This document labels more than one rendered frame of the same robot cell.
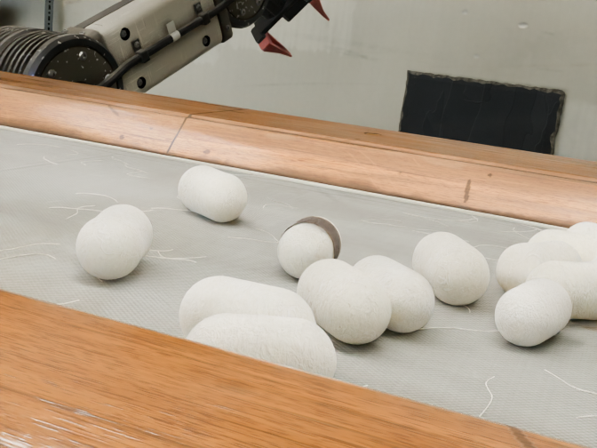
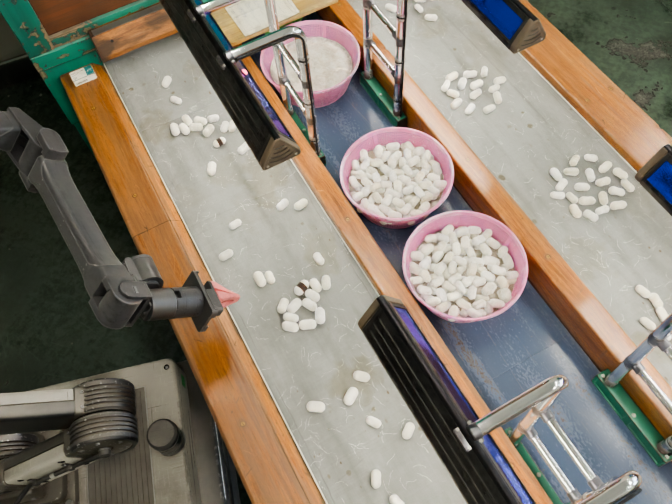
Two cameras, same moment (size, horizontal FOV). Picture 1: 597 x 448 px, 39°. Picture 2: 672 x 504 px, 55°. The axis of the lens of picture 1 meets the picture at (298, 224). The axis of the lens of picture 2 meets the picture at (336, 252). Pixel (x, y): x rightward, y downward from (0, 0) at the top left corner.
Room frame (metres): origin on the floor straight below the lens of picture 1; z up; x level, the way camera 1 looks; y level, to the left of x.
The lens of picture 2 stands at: (0.82, 0.92, 2.00)
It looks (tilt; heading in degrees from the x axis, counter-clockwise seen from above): 61 degrees down; 226
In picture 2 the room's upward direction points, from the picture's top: 6 degrees counter-clockwise
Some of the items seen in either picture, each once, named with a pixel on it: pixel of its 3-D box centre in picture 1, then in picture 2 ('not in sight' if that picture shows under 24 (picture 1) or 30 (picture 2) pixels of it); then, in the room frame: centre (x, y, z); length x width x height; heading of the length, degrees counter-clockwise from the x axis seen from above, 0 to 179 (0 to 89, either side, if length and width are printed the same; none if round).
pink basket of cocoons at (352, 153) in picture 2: not in sight; (396, 182); (0.10, 0.41, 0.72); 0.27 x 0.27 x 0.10
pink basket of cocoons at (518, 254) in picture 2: not in sight; (462, 272); (0.20, 0.67, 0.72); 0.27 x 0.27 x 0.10
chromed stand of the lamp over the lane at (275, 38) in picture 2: not in sight; (263, 93); (0.19, 0.09, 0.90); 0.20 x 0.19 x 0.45; 69
